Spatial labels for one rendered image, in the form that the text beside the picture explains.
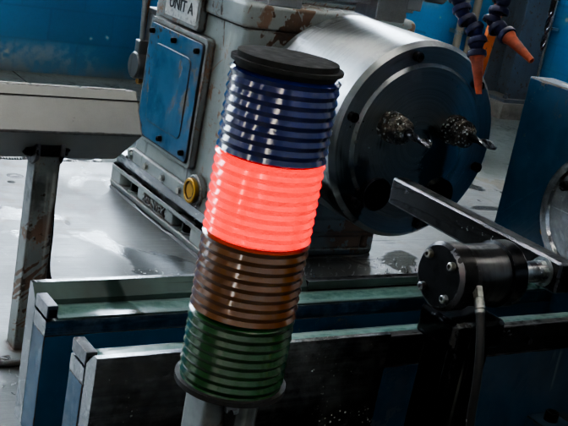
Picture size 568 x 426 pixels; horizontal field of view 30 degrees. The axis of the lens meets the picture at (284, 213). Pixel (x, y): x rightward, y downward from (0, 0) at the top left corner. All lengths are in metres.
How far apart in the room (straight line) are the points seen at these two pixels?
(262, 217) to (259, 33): 0.88
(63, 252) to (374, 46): 0.49
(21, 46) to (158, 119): 5.12
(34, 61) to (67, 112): 5.67
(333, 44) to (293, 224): 0.78
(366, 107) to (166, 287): 0.37
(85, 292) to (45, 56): 5.78
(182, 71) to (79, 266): 0.32
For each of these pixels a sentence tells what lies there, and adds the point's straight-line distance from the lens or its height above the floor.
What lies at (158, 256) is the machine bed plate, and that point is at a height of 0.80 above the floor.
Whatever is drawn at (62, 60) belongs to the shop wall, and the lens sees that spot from 6.77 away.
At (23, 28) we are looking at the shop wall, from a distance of 6.65.
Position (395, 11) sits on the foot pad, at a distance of 0.86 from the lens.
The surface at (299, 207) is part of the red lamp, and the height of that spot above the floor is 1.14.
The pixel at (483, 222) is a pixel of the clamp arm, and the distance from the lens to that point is 1.05.
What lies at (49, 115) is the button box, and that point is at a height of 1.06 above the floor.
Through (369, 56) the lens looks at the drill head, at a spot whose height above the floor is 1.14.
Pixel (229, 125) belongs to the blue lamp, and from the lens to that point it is 0.55.
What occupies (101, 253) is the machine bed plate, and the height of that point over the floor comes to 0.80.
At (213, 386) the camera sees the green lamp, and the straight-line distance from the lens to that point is 0.58.
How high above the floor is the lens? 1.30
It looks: 16 degrees down
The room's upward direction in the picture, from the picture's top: 11 degrees clockwise
